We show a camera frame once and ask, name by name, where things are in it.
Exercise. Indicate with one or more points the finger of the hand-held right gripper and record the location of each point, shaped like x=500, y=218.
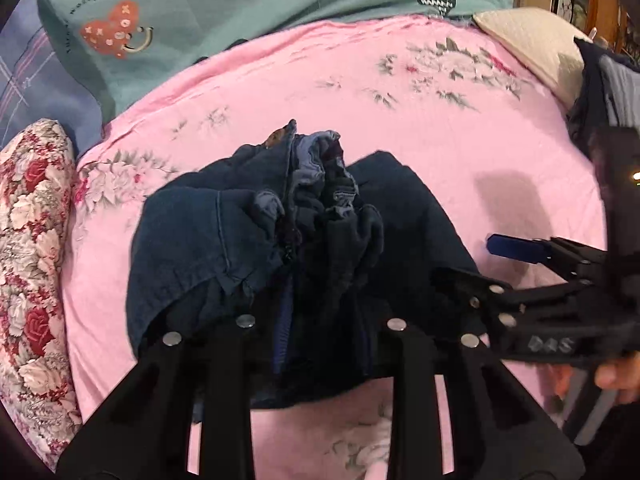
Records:
x=480, y=295
x=515, y=249

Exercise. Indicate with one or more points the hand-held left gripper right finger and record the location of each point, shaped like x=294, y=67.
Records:
x=415, y=370

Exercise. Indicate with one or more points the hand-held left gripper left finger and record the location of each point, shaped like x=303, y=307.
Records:
x=225, y=360

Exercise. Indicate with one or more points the dark blue pants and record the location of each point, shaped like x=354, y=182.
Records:
x=200, y=240

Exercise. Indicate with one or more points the person's right hand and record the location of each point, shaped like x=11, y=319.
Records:
x=620, y=377

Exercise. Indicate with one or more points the pink floral bedsheet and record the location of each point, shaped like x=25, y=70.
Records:
x=450, y=125

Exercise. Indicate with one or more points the pile of dark clothes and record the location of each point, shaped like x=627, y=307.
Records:
x=605, y=90

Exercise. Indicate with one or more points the cream textured pillow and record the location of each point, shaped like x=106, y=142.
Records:
x=535, y=45

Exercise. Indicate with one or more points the red and white floral quilt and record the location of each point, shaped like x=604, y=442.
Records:
x=35, y=270

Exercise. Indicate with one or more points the blue plaid pillow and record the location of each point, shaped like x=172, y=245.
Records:
x=40, y=90

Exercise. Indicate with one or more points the teal heart print pillow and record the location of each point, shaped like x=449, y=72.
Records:
x=250, y=10

